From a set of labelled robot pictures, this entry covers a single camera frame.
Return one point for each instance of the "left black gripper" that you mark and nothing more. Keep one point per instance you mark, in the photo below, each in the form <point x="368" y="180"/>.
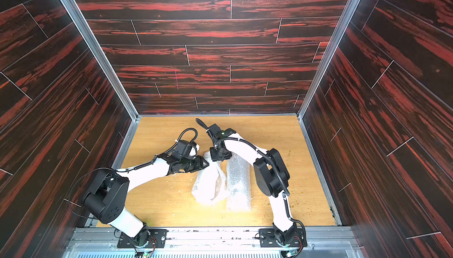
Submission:
<point x="200" y="163"/>

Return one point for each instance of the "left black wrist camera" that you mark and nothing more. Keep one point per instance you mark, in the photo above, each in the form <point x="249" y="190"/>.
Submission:
<point x="186" y="149"/>

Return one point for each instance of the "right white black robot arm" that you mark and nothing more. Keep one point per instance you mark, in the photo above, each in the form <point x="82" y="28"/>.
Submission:
<point x="272" y="178"/>

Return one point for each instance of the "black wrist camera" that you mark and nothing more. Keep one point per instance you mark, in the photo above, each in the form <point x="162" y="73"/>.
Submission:
<point x="216" y="133"/>
<point x="186" y="149"/>

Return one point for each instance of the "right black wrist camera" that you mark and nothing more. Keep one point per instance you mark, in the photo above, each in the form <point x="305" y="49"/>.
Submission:
<point x="216" y="133"/>

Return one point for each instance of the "aluminium front rail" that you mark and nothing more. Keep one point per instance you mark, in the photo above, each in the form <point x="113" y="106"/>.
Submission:
<point x="215" y="242"/>

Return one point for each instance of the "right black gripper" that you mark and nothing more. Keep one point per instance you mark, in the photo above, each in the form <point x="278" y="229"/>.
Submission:
<point x="219" y="151"/>

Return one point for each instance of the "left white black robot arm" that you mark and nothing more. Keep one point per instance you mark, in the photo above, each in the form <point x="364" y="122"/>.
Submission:
<point x="106" y="196"/>

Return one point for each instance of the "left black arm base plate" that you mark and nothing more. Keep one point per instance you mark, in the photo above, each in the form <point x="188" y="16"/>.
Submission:
<point x="155" y="238"/>

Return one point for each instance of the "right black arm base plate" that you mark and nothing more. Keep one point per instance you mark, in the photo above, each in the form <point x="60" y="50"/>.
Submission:
<point x="268" y="238"/>

